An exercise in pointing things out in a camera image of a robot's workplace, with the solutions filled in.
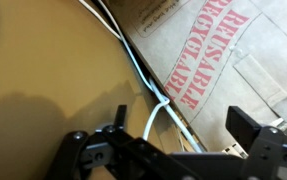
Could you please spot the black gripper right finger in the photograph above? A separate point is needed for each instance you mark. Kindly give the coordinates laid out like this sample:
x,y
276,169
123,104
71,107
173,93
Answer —
x,y
273,153

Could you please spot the tan leather sofa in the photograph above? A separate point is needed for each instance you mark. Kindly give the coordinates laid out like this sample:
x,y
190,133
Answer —
x,y
49,66

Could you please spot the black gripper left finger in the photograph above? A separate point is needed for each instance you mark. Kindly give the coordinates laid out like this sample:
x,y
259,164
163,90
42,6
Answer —
x,y
96,156

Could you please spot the brown paper shopping bag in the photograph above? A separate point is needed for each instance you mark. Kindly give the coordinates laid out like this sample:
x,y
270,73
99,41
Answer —
x,y
249,66

